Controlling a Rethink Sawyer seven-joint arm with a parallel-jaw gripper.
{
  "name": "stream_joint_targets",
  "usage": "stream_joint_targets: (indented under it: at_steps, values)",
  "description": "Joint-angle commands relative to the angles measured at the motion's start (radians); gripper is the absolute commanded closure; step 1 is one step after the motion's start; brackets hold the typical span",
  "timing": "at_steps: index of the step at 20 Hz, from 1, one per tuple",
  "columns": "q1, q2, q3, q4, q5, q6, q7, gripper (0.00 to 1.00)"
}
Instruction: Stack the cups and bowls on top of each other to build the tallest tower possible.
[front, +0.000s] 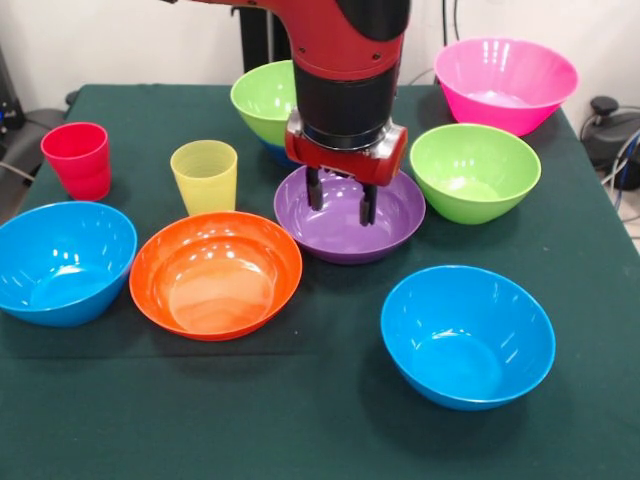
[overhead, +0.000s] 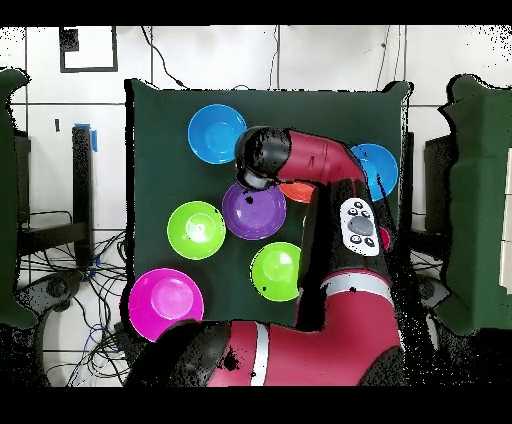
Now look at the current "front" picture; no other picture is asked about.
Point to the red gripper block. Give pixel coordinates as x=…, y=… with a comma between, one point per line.
x=350, y=165

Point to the purple plastic bowl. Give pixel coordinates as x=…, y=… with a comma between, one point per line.
x=345, y=240

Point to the small dark blue bowl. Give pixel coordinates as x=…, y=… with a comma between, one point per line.
x=275, y=154

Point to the green plastic bowl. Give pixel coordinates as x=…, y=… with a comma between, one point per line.
x=475, y=172
x=265, y=100

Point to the yellow plastic cup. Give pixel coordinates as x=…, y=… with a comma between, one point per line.
x=204, y=175

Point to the orange plastic bowl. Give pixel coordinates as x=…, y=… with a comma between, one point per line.
x=215, y=280

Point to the light blue plastic bowl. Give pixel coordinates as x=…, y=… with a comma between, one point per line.
x=65, y=262
x=467, y=340

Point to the large magenta plastic bowl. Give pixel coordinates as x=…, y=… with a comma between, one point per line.
x=505, y=80

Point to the red plastic cup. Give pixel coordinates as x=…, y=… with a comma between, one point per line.
x=77, y=162

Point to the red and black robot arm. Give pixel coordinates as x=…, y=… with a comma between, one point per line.
x=345, y=100

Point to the dark green tablecloth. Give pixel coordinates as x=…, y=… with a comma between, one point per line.
x=250, y=415

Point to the black equipment case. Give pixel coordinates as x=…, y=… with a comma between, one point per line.
x=10, y=100

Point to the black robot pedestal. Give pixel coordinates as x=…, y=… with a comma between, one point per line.
x=265, y=40

